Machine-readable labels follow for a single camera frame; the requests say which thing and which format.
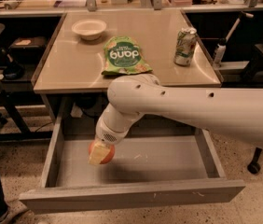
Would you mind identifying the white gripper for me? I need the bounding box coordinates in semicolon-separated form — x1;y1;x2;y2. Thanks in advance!
88;119;129;166

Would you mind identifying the red apple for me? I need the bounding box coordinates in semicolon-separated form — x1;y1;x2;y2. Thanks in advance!
88;140;116;165

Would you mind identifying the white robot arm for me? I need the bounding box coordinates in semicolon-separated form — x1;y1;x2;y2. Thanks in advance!
89;75;263;165

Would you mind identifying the grey open drawer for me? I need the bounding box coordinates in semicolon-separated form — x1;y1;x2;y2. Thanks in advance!
19;97;246;214

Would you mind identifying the grey counter cabinet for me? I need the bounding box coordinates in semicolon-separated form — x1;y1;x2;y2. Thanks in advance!
34;9;220;117

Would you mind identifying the green snack bag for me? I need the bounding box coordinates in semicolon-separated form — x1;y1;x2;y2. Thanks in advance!
102;36;152;76

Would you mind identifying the black round device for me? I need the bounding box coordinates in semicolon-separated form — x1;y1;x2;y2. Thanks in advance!
1;48;24;80

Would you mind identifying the white bowl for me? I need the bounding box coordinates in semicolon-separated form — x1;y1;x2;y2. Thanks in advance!
72;19;107;41

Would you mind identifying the black box on shelf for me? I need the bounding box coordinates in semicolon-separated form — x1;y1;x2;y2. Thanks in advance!
9;36;48;50

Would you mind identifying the green white soda can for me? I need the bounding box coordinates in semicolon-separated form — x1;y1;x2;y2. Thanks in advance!
173;27;198;66

